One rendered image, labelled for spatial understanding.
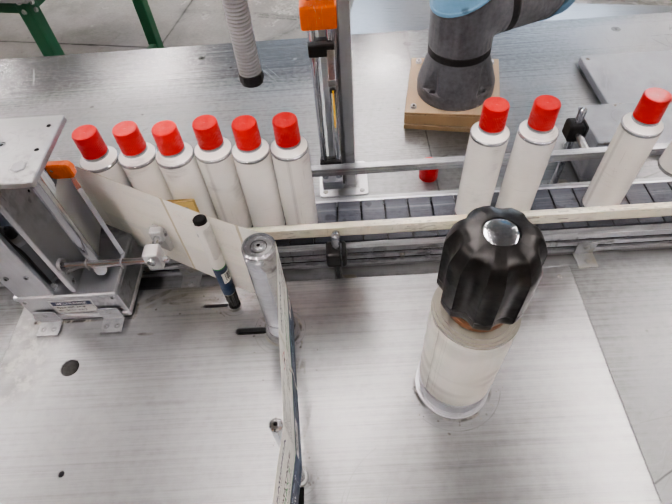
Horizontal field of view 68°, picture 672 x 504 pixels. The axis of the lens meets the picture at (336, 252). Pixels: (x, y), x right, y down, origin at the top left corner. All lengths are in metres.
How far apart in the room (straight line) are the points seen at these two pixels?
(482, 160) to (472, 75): 0.32
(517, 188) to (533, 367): 0.25
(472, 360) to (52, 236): 0.52
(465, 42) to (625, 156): 0.34
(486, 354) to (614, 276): 0.42
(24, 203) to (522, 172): 0.63
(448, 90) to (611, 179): 0.35
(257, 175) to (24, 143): 0.27
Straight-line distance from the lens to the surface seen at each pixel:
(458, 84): 0.99
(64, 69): 1.44
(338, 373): 0.65
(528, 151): 0.72
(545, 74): 1.24
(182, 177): 0.71
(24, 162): 0.62
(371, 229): 0.75
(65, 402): 0.75
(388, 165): 0.76
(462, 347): 0.48
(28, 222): 0.67
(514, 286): 0.41
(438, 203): 0.82
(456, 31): 0.95
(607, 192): 0.83
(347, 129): 0.83
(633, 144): 0.78
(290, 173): 0.68
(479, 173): 0.73
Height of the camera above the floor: 1.48
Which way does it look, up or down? 53 degrees down
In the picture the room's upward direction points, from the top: 5 degrees counter-clockwise
